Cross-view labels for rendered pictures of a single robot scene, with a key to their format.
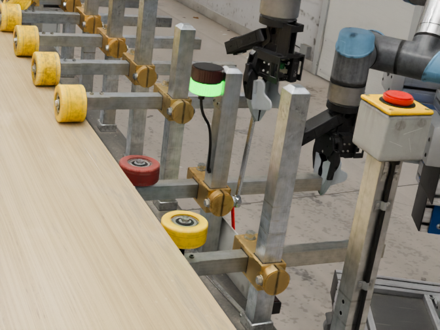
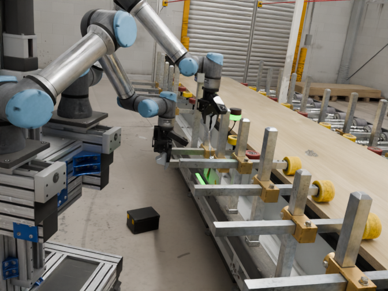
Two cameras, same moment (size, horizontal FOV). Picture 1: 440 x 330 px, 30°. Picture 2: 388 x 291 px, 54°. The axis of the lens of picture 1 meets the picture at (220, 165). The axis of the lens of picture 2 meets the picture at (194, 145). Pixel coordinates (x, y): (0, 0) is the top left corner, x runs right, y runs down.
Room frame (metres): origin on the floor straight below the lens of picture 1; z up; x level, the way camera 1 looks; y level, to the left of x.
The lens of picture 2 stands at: (3.26, 0.20, 1.49)
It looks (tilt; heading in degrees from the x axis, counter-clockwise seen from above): 18 degrees down; 191
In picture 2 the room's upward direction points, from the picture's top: 6 degrees clockwise
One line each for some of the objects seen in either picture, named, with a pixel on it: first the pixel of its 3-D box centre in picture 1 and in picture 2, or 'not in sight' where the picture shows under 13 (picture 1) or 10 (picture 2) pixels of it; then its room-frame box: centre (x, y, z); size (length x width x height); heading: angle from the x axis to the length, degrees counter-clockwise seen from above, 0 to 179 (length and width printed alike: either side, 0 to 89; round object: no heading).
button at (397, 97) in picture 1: (397, 100); not in sight; (1.04, -0.22, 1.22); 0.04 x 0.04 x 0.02
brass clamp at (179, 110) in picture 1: (173, 103); (241, 162); (1.74, 0.12, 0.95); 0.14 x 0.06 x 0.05; 26
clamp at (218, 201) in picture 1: (207, 190); (221, 162); (1.52, 0.02, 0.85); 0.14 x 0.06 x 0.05; 26
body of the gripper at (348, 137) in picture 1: (341, 129); (163, 138); (1.66, -0.25, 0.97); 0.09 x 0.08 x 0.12; 116
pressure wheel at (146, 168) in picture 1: (137, 186); (250, 163); (1.47, 0.15, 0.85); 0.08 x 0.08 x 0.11
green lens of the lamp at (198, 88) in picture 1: (205, 85); (234, 116); (1.48, 0.05, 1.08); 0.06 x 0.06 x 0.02
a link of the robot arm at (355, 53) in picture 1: (353, 56); (167, 104); (1.66, -0.24, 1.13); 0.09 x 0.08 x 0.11; 158
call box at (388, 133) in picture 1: (391, 129); (201, 76); (1.04, -0.22, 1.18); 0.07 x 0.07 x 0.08; 26
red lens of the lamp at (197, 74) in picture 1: (207, 73); (235, 111); (1.48, 0.05, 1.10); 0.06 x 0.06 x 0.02
